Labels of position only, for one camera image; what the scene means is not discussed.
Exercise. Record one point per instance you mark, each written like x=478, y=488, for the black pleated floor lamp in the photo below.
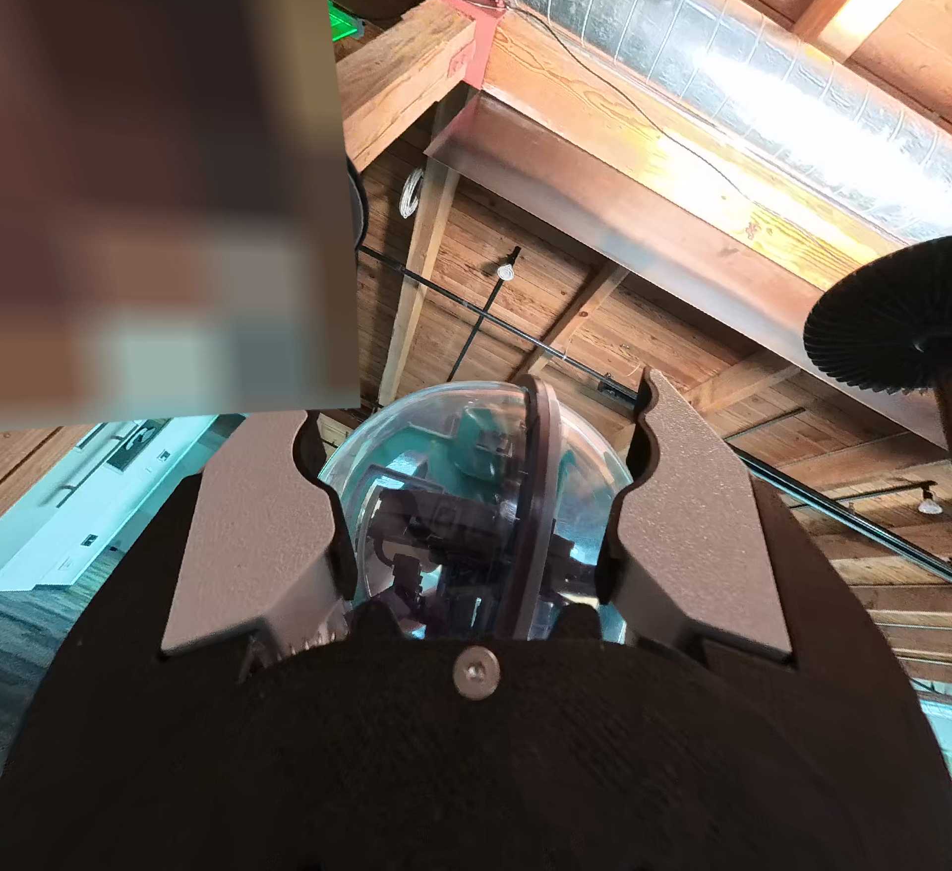
x=870, y=320

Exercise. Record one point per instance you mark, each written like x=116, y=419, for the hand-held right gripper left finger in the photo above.
x=253, y=551

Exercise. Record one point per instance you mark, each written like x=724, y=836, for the ceiling spotlight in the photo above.
x=926, y=504
x=507, y=272

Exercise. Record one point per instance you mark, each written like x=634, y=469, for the black round lamp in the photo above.
x=361, y=205

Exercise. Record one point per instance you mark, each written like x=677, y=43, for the silver ventilation duct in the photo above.
x=669, y=15

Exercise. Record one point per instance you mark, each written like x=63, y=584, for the framed wall picture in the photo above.
x=137, y=443

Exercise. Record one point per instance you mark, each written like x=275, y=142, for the clear plastic maze ball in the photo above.
x=446, y=454

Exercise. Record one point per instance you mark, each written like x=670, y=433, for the green exit sign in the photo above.
x=342, y=19

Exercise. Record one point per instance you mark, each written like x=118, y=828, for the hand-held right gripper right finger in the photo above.
x=692, y=551

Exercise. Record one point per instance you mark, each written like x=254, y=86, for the thin black ceiling rod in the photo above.
x=483, y=312

